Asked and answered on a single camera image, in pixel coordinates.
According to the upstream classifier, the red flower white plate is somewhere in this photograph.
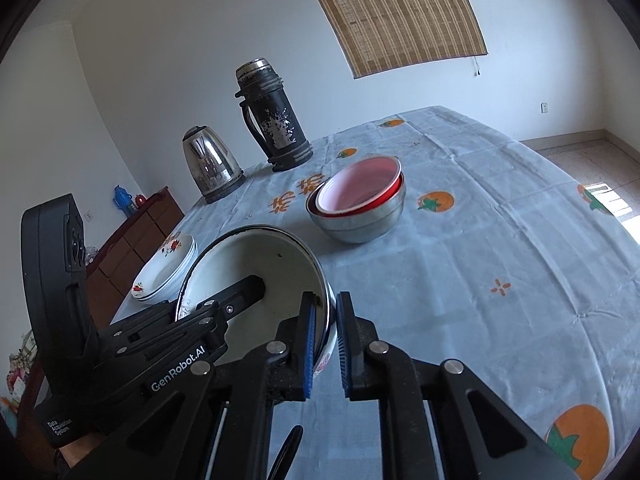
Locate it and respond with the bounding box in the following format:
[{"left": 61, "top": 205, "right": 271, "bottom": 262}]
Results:
[{"left": 130, "top": 232, "right": 198, "bottom": 306}]

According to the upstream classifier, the white enamel bowl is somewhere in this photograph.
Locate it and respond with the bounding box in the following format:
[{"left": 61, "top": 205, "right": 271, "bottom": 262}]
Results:
[{"left": 176, "top": 224, "right": 336, "bottom": 375}]

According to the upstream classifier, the pink plastic bowl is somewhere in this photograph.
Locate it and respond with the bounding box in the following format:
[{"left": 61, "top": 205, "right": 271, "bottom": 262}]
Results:
[{"left": 314, "top": 155, "right": 402, "bottom": 217}]

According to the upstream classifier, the brown wooden sideboard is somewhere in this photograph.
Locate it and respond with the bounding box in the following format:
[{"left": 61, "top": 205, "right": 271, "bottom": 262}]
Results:
[{"left": 21, "top": 190, "right": 182, "bottom": 448}]

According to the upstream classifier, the white printed tablecloth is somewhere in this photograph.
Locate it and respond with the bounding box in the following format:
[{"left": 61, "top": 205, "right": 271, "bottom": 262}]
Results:
[{"left": 179, "top": 106, "right": 639, "bottom": 479}]

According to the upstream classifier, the blue thermos jug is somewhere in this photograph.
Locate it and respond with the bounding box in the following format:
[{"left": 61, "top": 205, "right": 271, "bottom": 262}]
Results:
[{"left": 113, "top": 185, "right": 137, "bottom": 218}]

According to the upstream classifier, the small red pot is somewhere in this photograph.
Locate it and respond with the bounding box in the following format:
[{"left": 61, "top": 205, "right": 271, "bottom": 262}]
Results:
[{"left": 134, "top": 194, "right": 146, "bottom": 208}]

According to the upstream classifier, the stainless steel bowl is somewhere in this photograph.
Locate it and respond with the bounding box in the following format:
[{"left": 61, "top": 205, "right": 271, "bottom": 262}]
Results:
[{"left": 305, "top": 174, "right": 406, "bottom": 245}]

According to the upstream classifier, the stainless steel electric kettle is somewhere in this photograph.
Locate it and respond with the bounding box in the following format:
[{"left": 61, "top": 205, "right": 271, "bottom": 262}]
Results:
[{"left": 182, "top": 126, "right": 245, "bottom": 204}]

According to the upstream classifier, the black worn thermos flask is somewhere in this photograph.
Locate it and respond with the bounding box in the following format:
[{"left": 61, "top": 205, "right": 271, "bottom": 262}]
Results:
[{"left": 235, "top": 58, "right": 314, "bottom": 172}]

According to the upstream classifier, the bamboo window blind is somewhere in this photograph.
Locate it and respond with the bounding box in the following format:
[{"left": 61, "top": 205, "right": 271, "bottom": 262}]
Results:
[{"left": 318, "top": 0, "right": 488, "bottom": 79}]

